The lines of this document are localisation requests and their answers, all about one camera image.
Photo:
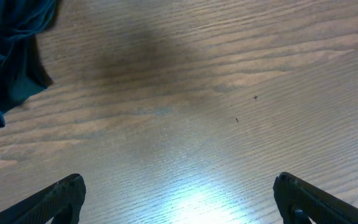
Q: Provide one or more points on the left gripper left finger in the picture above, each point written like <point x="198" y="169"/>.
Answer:
<point x="59" y="203"/>

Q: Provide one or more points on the dark blue folded jeans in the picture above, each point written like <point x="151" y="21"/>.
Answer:
<point x="21" y="72"/>

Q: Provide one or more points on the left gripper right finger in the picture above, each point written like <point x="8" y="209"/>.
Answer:
<point x="301" y="202"/>

